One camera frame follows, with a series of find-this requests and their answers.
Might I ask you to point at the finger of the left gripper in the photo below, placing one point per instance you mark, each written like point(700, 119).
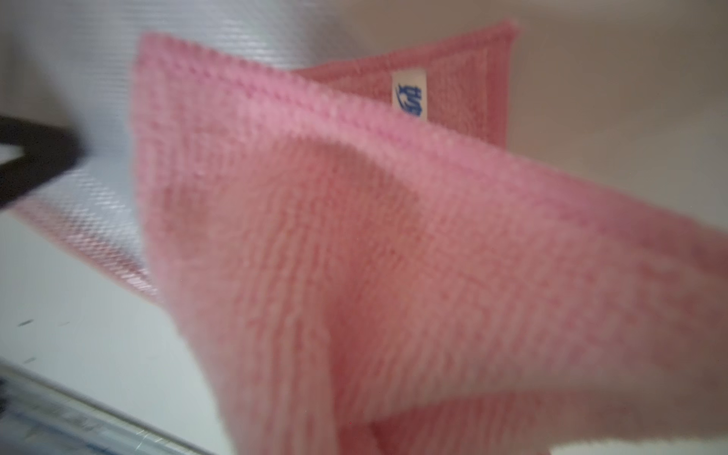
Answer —
point(47, 152)

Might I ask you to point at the pink microfiber cloth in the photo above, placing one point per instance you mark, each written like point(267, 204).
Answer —
point(354, 280)

